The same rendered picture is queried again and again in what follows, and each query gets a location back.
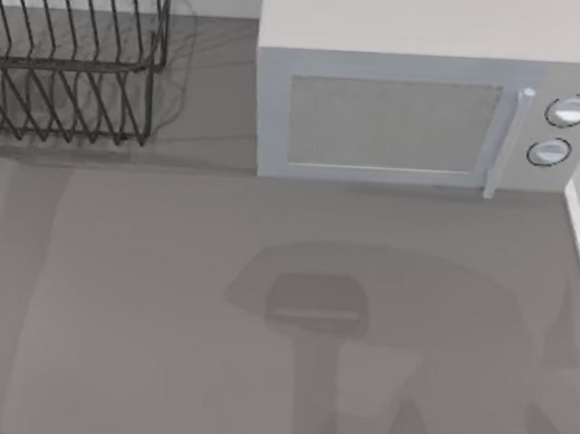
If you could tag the pale microwave oven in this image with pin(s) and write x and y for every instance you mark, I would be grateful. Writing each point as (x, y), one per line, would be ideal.
(426, 25)

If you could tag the small microwave knob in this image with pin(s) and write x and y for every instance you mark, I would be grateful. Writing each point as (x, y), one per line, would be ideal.
(548, 152)

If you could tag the large microwave knob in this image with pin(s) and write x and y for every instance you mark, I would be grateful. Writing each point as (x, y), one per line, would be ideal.
(568, 110)

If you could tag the microwave door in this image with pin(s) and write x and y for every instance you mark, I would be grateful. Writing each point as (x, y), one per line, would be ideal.
(275, 124)

